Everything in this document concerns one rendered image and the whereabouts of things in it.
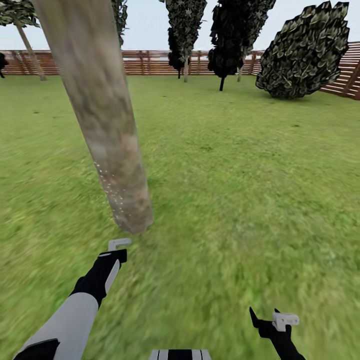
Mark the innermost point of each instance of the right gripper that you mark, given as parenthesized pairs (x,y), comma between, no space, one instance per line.
(267,330)

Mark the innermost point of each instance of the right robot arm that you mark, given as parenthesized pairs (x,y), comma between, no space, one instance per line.
(279,332)

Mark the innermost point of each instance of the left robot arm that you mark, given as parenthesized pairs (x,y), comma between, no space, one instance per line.
(65,335)

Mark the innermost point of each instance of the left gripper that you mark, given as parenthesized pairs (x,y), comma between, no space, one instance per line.
(121,255)

